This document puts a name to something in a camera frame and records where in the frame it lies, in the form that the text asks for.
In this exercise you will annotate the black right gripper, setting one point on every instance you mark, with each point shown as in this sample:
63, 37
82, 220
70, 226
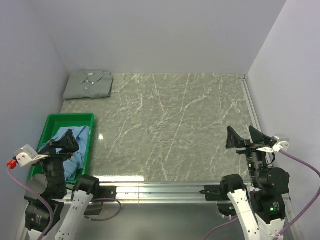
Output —
232, 139

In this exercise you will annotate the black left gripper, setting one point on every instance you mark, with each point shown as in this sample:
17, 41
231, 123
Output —
68, 144

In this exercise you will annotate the light blue long sleeve shirt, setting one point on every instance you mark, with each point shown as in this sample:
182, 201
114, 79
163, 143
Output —
76, 162

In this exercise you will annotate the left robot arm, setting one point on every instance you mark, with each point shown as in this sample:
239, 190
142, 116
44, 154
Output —
48, 188

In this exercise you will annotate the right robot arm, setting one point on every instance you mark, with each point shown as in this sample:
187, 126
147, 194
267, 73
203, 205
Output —
260, 208

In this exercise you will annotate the green plastic tray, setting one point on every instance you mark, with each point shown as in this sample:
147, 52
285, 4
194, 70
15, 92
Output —
56, 121

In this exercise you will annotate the folded grey shirt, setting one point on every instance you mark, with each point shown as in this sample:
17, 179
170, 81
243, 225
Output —
92, 84

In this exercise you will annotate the aluminium right side rail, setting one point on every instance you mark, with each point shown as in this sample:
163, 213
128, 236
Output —
249, 102

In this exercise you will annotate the aluminium rail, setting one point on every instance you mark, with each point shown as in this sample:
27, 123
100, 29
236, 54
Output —
160, 193
249, 102

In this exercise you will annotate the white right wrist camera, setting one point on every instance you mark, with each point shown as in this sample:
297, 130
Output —
278, 143

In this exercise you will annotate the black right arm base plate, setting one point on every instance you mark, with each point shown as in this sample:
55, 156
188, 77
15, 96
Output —
214, 193

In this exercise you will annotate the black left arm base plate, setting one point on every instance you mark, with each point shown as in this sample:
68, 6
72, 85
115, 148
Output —
107, 192

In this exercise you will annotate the aluminium front rail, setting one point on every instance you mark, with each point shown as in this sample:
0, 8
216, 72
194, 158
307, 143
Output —
160, 193

